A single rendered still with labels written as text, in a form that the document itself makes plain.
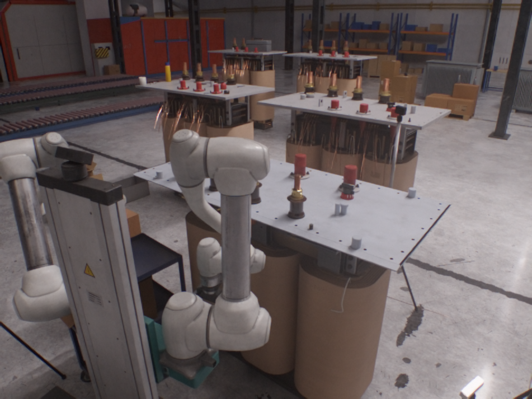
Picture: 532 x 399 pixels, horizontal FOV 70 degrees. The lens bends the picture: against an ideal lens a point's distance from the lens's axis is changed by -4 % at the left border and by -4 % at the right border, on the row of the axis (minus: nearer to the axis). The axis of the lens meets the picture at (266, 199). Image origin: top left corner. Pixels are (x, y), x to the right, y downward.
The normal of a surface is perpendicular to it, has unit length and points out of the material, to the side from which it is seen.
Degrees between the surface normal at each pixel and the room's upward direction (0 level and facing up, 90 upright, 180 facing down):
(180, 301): 6
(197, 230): 90
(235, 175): 86
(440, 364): 0
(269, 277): 90
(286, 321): 90
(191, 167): 108
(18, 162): 63
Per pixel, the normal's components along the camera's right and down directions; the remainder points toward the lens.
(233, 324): -0.09, 0.19
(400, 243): 0.00, -0.91
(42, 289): 0.37, -0.25
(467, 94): -0.59, 0.33
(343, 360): -0.13, 0.40
